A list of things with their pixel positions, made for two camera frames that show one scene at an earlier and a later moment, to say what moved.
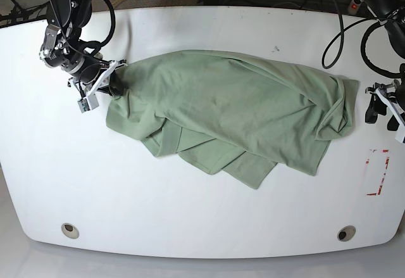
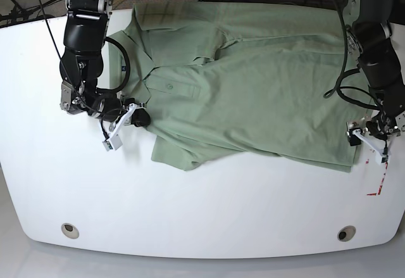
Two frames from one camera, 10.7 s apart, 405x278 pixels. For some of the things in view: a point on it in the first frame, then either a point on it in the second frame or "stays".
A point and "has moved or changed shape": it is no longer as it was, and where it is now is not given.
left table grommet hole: [69, 230] stays
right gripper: [376, 107] → [381, 125]
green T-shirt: [231, 114] has moved or changed shape
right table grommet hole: [347, 233] stays
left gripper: [91, 73] → [110, 110]
